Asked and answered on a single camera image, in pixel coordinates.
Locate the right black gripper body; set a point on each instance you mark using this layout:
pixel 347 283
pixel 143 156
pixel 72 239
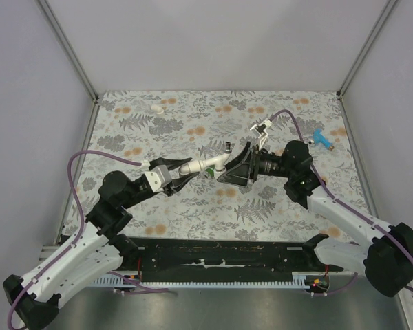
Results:
pixel 254 164

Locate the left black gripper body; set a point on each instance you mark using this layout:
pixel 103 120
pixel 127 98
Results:
pixel 168 189

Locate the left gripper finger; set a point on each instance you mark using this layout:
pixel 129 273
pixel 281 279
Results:
pixel 184 180
pixel 170 164

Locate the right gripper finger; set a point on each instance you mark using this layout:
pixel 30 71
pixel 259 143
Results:
pixel 240 158
pixel 237 175

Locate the white chrome faucet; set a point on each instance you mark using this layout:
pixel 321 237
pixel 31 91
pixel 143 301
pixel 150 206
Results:
pixel 219 162

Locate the white pipe elbow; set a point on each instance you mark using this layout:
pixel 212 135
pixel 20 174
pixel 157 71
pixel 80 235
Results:
pixel 157 109

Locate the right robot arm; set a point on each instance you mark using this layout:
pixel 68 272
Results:
pixel 381 252

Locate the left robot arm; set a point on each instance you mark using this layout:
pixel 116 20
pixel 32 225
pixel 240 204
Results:
pixel 97 247

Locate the green faucet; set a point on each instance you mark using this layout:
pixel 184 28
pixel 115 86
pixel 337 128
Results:
pixel 209 173

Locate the floral table mat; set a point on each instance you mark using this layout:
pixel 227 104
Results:
pixel 197 124

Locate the blue faucet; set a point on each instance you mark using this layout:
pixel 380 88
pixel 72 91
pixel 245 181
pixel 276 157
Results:
pixel 318 138

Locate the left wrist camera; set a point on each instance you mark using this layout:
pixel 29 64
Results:
pixel 158 178

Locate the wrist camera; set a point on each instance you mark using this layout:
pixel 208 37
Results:
pixel 261 131
pixel 158 178

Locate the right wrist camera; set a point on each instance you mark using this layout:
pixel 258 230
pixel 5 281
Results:
pixel 261 131

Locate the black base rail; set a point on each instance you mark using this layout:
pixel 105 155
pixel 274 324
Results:
pixel 195 261

